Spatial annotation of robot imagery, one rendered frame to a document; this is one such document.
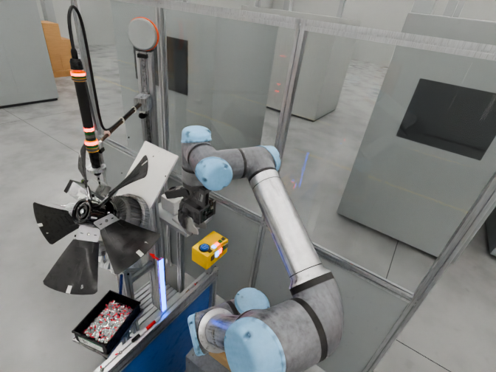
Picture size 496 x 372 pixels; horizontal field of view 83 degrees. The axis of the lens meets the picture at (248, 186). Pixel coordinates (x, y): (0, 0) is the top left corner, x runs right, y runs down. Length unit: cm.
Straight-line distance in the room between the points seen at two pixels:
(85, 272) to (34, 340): 118
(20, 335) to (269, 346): 230
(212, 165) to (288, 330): 35
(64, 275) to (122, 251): 32
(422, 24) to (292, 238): 266
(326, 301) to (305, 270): 7
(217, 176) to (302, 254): 25
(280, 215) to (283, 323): 22
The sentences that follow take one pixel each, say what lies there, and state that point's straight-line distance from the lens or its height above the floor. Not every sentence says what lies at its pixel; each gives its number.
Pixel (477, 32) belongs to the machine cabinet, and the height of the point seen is 212.
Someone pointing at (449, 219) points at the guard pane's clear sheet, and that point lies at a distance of 138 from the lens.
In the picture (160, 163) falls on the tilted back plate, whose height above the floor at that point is 130.
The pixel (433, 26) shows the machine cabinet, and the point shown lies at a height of 212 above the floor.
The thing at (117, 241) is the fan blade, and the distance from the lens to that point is 131.
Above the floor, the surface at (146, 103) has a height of 155.
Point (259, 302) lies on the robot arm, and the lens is 97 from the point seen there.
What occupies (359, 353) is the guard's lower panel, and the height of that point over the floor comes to 42.
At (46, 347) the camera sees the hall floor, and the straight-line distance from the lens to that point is 254.
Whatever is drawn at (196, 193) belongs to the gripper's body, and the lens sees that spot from 80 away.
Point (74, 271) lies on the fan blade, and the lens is 149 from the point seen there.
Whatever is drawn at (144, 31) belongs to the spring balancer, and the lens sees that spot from 175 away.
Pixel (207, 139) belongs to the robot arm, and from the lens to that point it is 72.
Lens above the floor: 205
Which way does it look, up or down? 32 degrees down
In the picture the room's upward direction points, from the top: 8 degrees clockwise
